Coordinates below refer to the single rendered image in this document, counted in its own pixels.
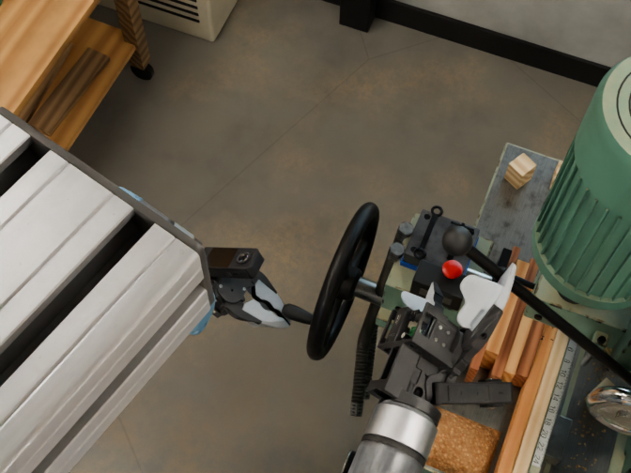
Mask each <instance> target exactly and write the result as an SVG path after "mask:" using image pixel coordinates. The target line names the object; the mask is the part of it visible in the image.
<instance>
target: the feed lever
mask: <svg viewBox="0 0 631 473"><path fill-rule="evenodd" d="M472 244H473V238H472V235H471V233H470V231H469V230H468V229H467V228H465V227H463V226H452V227H450V228H449V229H447V230H446V231H445V232H444V234H443V237H442V246H443V248H444V250H445V251H446V252H447V253H449V254H450V255H452V256H462V255H464V254H465V255H466V256H467V257H468V258H469V259H470V260H471V261H473V262H474V263H475V264H477V265H478V266H479V267H481V268H482V269H483V270H484V271H486V272H487V273H488V274H489V275H491V276H492V277H493V278H494V279H496V280H497V281H499V279H500V276H501V275H502V273H503V272H504V270H503V269H502V268H500V267H499V266H498V265H496V264H495V263H494V262H493V261H491V260H490V259H489V258H488V257H486V256H485V255H484V254H483V253H481V252H480V251H479V250H477V249H476V248H475V247H474V246H472ZM511 292H512V293H514V294H515V295H516V296H517V297H519V298H520V299H521V300H523V301H524V302H525V303H526V304H528V305H529V306H530V307H531V308H533V309H534V310H535V311H536V312H538V313H539V314H540V315H542V316H543V317H544V318H545V319H546V320H547V321H548V322H550V323H551V324H552V325H553V326H555V327H556V328H557V329H559V330H560V331H561V332H562V333H564V334H565V335H566V336H567V337H569V338H570V339H571V340H572V341H574V342H575V343H576V344H578V345H579V346H580V347H582V348H583V349H584V350H585V351H587V352H588V353H589V354H590V355H592V356H593V357H594V358H595V359H597V360H598V361H599V362H601V363H602V364H603V365H604V366H606V367H607V368H608V369H609V370H611V371H612V372H613V373H614V374H616V375H617V376H619V377H620V378H621V379H622V380H623V381H624V382H625V383H626V384H628V385H629V386H630V387H631V373H630V372H629V371H628V370H627V369H625V368H624V366H623V365H621V364H620V363H619V362H618V361H616V360H615V359H614V358H612V357H611V356H610V355H609V354H607V353H606V352H605V351H604V350H602V349H601V348H600V347H599V346H598V345H596V344H595V343H594V342H592V341H591V340H590V339H589V338H587V337H586V336H585V335H584V334H582V333H581V332H580V331H579V330H577V329H576V328H575V327H573V326H572V325H571V324H570V323H568V322H567V321H566V320H565V319H563V318H562V317H561V316H560V315H558V314H557V313H556V312H554V311H553V310H552V309H551V308H550V307H548V306H547V305H546V304H545V303H544V302H543V301H542V300H541V299H539V298H538V297H537V296H535V295H534V294H533V293H532V292H530V291H529V290H528V289H527V288H525V287H524V286H523V285H522V284H520V283H519V282H518V281H516V280H514V283H513V286H512V289H511Z"/></svg>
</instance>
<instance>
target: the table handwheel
mask: <svg viewBox="0 0 631 473"><path fill-rule="evenodd" d="M378 222H379V209H378V206H377V205H376V204H375V203H372V202H367V203H364V204H363V205H362V206H360V208H359V209H358V210H357V212H356V213H355V215H354V216H353V218H352V220H351V221H350V223H349V225H348V227H347V229H346V231H345V233H344V235H343V237H342V239H341V241H340V243H339V245H338V248H337V250H336V252H335V255H334V256H333V258H332V261H331V265H330V267H329V270H328V272H327V275H326V278H325V280H324V282H323V285H322V288H321V290H320V293H319V296H318V299H317V302H316V306H315V310H314V314H313V317H312V321H311V325H310V328H309V332H308V338H307V345H306V350H307V354H308V356H309V358H310V359H312V360H321V359H323V358H325V356H326V355H327V354H328V353H329V351H330V350H331V348H332V346H333V344H334V342H335V341H336V339H337V337H338V335H339V333H340V331H341V328H342V326H343V324H344V323H345V321H346V317H347V315H348V313H349V310H350V308H351V305H352V303H353V301H354V298H355V297H356V298H360V299H363V300H365V301H368V302H371V303H373V304H376V305H377V306H380V307H381V302H382V298H381V297H379V296H378V295H377V294H376V291H375V289H376V286H377V282H373V281H370V280H368V279H365V278H363V277H362V276H363V273H364V271H365V269H366V266H367V263H368V260H369V257H370V254H371V250H372V248H373V245H374V241H375V238H376V234H377V227H378Z"/></svg>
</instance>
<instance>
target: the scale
mask: <svg viewBox="0 0 631 473"><path fill-rule="evenodd" d="M576 351H577V344H576V343H575V342H574V341H572V340H571V339H570V342H569V344H568V348H567V351H566V354H565V357H564V361H563V364H562V368H561V371H560V375H559V378H558V381H557V384H556V388H555V390H554V393H553V396H552V400H551V403H550V406H549V409H548V412H547V415H546V420H545V424H544V427H543V430H542V433H541V436H540V439H539V442H538V445H537V448H536V452H535V454H534V457H533V460H532V465H534V466H537V467H539V468H541V465H542V462H543V459H544V456H545V453H546V447H547V444H548V440H549V438H550V435H551V432H552V428H553V425H554V422H555V418H556V416H557V413H558V410H559V406H560V403H561V400H562V395H563V392H564V388H565V385H566V382H567V379H568V375H569V373H570V370H571V366H572V363H573V360H574V357H575V353H576Z"/></svg>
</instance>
